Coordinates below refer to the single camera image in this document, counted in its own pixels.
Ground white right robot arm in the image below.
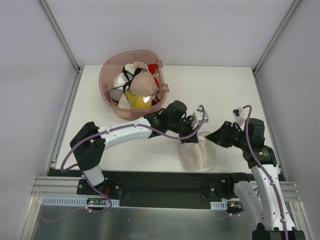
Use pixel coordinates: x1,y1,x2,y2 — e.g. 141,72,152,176
206,118,306,240

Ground white cable duct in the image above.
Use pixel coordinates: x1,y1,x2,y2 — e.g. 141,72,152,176
210,201,228,211
42,196,110,208

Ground pink translucent plastic basket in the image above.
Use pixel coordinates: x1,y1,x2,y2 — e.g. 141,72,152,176
99,50,169,121

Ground metal front sheet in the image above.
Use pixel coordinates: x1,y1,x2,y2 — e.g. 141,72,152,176
17,196,257,240

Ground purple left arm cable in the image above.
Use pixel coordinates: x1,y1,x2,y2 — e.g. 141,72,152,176
61,104,206,213

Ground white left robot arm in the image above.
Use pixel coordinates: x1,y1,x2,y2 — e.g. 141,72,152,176
64,100,206,198

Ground aluminium frame post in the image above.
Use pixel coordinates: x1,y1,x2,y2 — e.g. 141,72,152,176
252,0,303,76
37,0,81,74

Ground white bra black trim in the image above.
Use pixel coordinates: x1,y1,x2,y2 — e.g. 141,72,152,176
108,63,137,109

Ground left aluminium frame post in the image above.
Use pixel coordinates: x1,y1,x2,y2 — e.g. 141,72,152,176
37,0,81,74

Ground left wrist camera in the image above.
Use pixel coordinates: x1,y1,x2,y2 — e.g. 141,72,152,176
191,105,209,129

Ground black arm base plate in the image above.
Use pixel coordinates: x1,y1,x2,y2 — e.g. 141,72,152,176
76,171,254,210

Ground front aluminium frame rail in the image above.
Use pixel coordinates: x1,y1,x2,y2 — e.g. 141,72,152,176
31,174,86,197

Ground red bra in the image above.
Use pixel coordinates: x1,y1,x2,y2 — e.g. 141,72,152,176
147,63,160,106

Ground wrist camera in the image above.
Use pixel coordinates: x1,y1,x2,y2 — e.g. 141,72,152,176
232,106,247,127
191,105,209,129

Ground white mesh laundry bag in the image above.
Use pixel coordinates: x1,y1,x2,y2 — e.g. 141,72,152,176
179,131,217,172

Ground right white cable duct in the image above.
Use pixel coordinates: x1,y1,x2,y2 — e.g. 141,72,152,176
210,201,228,211

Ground right aluminium frame post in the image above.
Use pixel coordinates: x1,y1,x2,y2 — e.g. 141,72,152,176
252,0,303,76

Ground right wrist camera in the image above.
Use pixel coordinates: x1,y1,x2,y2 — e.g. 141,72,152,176
232,106,247,127

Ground yellow bra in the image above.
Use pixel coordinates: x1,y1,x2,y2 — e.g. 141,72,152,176
125,90,153,109

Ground left white cable duct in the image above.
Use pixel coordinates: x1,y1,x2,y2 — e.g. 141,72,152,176
42,196,110,208

